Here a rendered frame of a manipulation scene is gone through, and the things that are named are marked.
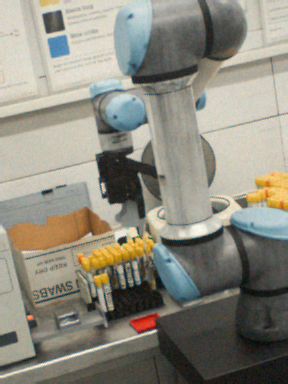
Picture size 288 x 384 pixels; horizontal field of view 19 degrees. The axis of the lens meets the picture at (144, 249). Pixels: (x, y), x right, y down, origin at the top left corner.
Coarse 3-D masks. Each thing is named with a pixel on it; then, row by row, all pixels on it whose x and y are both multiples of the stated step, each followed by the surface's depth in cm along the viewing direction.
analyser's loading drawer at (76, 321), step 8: (96, 304) 199; (96, 312) 200; (104, 312) 195; (56, 320) 195; (64, 320) 198; (72, 320) 198; (80, 320) 194; (88, 320) 196; (96, 320) 195; (104, 320) 195; (32, 328) 197; (40, 328) 197; (48, 328) 196; (56, 328) 195; (64, 328) 194; (72, 328) 194; (80, 328) 194; (32, 336) 193; (40, 336) 192; (48, 336) 192; (56, 336) 193
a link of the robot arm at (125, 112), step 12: (108, 96) 187; (120, 96) 182; (132, 96) 181; (108, 108) 183; (120, 108) 180; (132, 108) 181; (144, 108) 182; (108, 120) 184; (120, 120) 181; (132, 120) 182; (144, 120) 185
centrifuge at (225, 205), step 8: (216, 200) 242; (224, 200) 239; (232, 200) 239; (160, 208) 245; (216, 208) 243; (224, 208) 230; (232, 208) 232; (240, 208) 231; (152, 216) 238; (160, 216) 236; (224, 216) 227; (152, 224) 233; (160, 224) 230; (224, 224) 227; (152, 232) 237; (160, 240) 229
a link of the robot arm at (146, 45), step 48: (144, 0) 145; (192, 0) 145; (144, 48) 142; (192, 48) 146; (144, 96) 150; (192, 96) 150; (192, 144) 151; (192, 192) 153; (192, 240) 154; (192, 288) 156
